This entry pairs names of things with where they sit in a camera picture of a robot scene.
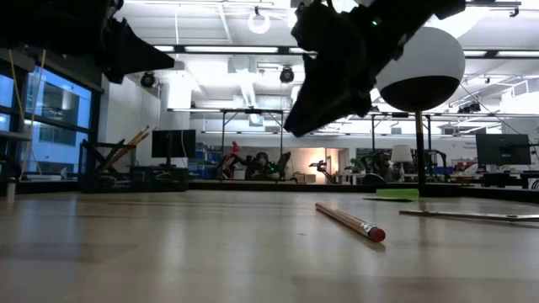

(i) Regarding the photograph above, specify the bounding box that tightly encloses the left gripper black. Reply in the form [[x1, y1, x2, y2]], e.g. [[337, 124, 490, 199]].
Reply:
[[41, 0, 175, 84]]

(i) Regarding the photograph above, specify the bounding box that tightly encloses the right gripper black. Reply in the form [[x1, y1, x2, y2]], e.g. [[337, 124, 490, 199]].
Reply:
[[283, 6, 408, 138]]

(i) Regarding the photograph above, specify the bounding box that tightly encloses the orange pencil with red eraser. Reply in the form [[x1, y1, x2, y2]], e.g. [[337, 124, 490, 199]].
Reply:
[[99, 125, 151, 170], [314, 201, 387, 243]]

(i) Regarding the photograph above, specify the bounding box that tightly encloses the green sticky note pad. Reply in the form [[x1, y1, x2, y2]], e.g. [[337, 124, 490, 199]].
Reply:
[[362, 188, 420, 203]]

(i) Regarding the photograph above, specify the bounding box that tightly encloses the black mesh desk organizer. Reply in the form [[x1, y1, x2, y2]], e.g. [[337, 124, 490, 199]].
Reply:
[[77, 138, 190, 194]]

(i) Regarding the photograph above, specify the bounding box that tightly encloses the white shade table lamp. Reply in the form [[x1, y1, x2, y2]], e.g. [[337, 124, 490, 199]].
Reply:
[[390, 145, 414, 183]]

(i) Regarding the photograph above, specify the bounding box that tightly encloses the ceiling light strip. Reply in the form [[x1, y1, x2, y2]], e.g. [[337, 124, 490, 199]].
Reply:
[[495, 50, 539, 58], [184, 45, 280, 55]]

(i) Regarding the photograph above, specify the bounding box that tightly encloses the black monitor on stand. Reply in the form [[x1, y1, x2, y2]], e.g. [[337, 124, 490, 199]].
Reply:
[[151, 129, 197, 167]]

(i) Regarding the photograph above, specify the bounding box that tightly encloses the red desk lamp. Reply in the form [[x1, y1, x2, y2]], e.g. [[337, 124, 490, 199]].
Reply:
[[227, 141, 243, 180]]

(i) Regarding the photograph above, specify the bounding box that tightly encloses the white globe lamp black base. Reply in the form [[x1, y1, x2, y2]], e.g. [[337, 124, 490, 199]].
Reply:
[[373, 25, 467, 198]]

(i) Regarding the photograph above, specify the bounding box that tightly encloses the wide black monitor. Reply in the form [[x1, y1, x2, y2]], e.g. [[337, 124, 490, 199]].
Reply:
[[475, 133, 532, 167]]

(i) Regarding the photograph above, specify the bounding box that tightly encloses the small grey cylinder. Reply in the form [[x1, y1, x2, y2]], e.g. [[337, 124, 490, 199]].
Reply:
[[4, 176, 17, 204]]

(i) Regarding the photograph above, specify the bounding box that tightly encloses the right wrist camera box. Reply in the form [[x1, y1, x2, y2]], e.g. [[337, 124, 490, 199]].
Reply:
[[291, 3, 323, 56]]

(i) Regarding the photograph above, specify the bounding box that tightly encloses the black aluminium table frame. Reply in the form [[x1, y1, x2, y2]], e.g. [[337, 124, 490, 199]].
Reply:
[[0, 178, 539, 205]]

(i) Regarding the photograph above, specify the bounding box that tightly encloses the white ring ceiling light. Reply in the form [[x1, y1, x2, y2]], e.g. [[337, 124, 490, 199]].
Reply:
[[247, 10, 271, 35]]

